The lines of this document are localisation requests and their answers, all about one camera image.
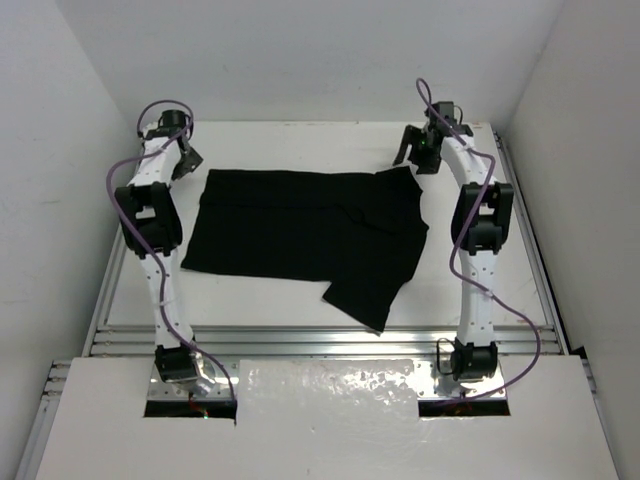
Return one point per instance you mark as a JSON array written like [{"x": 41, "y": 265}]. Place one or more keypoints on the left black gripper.
[{"x": 185, "y": 160}]

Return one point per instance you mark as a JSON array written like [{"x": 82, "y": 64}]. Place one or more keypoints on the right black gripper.
[{"x": 427, "y": 166}]

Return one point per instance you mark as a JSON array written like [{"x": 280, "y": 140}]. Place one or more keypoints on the black t shirt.
[{"x": 362, "y": 233}]

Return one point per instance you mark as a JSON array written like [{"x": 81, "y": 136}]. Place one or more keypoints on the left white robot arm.
[{"x": 153, "y": 232}]

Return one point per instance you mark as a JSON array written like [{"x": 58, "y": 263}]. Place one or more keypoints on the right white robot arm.
[{"x": 479, "y": 229}]

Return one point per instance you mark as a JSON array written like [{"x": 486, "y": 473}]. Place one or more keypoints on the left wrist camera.
[{"x": 170, "y": 123}]

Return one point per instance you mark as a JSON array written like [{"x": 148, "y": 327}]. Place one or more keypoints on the aluminium rail frame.
[{"x": 250, "y": 319}]

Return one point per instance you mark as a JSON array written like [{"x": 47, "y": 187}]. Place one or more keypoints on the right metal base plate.
[{"x": 431, "y": 386}]

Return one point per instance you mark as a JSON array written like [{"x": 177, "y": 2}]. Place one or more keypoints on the metal base plate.
[
  {"x": 214, "y": 386},
  {"x": 431, "y": 386}
]

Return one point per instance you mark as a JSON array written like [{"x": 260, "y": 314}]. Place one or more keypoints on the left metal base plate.
[{"x": 214, "y": 386}]

